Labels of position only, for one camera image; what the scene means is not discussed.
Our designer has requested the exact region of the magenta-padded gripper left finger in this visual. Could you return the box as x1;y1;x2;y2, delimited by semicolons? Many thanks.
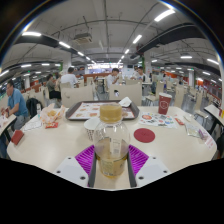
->
53;144;98;189

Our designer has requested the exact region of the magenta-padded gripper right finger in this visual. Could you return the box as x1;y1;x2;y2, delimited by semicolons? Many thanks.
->
127;144;172;189

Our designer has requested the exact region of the clear bottle with yellow drink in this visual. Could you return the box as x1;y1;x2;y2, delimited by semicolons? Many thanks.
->
92;102;131;179

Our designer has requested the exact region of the flat round red coaster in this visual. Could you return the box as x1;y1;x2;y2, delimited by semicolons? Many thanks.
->
133;127;156;144

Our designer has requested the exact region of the white patterned paper cup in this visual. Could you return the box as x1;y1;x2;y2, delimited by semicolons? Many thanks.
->
83;116;101;142

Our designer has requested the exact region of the colourful sticker leaflet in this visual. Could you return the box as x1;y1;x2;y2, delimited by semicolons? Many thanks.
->
138;111;178;130

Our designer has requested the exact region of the red paper carton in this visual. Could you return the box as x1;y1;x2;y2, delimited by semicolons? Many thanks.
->
44;121;60;130

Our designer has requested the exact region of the brown food tray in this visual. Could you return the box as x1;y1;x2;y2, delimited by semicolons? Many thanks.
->
65;99;140;122

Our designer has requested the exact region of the clear food wrapper bag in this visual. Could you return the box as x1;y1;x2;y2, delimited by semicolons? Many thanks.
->
39;103;67;129

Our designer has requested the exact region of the crumpled white napkin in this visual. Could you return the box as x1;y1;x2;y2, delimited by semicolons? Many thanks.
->
118;96;133;108

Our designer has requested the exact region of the red paper cup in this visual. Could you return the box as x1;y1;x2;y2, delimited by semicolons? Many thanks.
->
157;92;173;116

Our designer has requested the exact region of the white paper sheet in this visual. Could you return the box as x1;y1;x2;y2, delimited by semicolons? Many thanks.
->
22;119;43;132

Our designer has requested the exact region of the red wallet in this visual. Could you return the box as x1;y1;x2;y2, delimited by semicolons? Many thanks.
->
10;129;25;146

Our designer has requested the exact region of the white label with red print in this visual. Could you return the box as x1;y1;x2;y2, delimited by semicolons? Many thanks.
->
203;134;216;150

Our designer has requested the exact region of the black backpack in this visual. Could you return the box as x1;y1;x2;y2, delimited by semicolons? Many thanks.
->
25;97;43;118

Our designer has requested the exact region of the group of beige chairs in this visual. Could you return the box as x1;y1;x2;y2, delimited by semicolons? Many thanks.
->
143;71;214;118

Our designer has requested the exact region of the person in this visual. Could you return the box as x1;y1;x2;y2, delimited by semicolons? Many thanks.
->
105;67;121;90
60;66;80;89
45;73;62;100
0;79;30;131
131;66;148;83

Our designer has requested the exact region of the beige side table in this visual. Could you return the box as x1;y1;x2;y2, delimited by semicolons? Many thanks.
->
203;104;224;128
0;113;17;134

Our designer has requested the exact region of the ceiling air conditioner unit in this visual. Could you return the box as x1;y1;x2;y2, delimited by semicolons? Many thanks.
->
72;32;94;45

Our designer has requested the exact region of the group of ceiling lights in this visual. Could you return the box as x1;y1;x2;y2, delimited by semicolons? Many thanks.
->
0;8;221;84

